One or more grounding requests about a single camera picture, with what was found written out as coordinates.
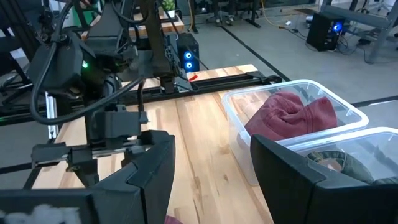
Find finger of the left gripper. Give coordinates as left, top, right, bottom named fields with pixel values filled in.
left=66, top=154, right=102, bottom=189

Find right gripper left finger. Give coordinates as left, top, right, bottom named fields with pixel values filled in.
left=90, top=129, right=177, bottom=224

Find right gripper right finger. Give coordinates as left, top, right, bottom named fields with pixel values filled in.
left=251, top=134, right=398, bottom=224

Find green baseball cap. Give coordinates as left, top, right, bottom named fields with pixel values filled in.
left=306, top=150, right=398, bottom=186

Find clear plastic bin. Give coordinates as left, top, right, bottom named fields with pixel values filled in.
left=221, top=79, right=370, bottom=186
left=287, top=126, right=398, bottom=187

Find black computer tower blue lights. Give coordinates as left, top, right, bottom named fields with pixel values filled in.
left=306, top=12, right=346, bottom=52
left=177, top=32, right=200, bottom=74

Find wooden workbench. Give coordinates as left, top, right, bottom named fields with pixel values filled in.
left=81, top=14, right=186, bottom=40

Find green plant in white pot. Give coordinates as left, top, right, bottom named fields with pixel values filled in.
left=161, top=0, right=177, bottom=18

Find grey metal desk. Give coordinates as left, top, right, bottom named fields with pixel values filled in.
left=320, top=0, right=398, bottom=63

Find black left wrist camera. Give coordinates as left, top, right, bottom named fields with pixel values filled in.
left=91, top=105, right=149, bottom=141

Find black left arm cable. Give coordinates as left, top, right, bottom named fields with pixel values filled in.
left=30, top=0, right=147, bottom=126

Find silver aluminium extrusion post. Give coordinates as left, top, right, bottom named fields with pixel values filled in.
left=45, top=91, right=60, bottom=139

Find black aluminium table frame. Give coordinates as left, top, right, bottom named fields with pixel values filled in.
left=0, top=70, right=284, bottom=125

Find yellow floor cable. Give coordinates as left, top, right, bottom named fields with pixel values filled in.
left=260, top=0, right=299, bottom=30

